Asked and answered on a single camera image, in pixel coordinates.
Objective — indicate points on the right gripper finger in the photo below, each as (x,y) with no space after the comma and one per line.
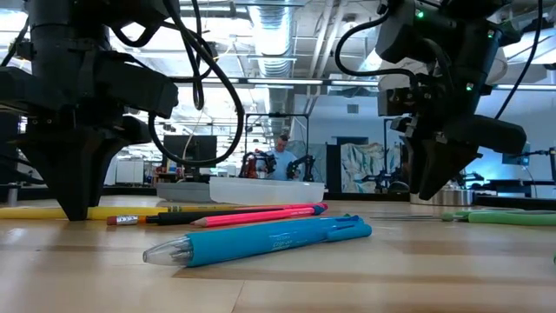
(438,167)
(414,167)

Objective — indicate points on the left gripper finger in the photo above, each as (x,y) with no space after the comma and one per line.
(108,156)
(69,174)

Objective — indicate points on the yellow highlighter pen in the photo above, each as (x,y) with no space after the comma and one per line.
(130,213)

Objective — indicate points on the orange pencil pink eraser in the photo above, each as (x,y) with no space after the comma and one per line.
(126,220)

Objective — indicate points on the black pen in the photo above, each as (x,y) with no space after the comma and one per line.
(182,218)

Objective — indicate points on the thin yellow pencil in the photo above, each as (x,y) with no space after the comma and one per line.
(204,208)

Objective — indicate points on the pink pen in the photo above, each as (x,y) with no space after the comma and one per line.
(299,205)

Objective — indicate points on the clear plastic supply box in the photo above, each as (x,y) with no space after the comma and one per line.
(260,193)

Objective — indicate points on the pink pencil blue eraser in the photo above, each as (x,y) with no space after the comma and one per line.
(260,216)

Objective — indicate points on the blue pen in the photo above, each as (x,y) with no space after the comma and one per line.
(260,241)

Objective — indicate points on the black background robot arm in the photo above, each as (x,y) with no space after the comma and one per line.
(304,167)

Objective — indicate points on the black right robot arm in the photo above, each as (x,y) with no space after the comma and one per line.
(456,35)

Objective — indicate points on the red black background robot arm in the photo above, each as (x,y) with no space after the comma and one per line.
(256,165)

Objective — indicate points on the white cabinet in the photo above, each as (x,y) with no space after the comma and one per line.
(130,171)

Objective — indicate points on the white shade silver table lamp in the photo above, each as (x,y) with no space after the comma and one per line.
(443,197)

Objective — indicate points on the pale patterned cloth panel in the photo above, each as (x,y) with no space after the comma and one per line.
(360,169)

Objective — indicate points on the blue lit monitor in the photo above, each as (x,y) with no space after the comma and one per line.
(519,160)

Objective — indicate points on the black computer monitor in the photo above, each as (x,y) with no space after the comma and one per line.
(195,150)

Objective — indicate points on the person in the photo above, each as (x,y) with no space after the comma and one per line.
(283,163)

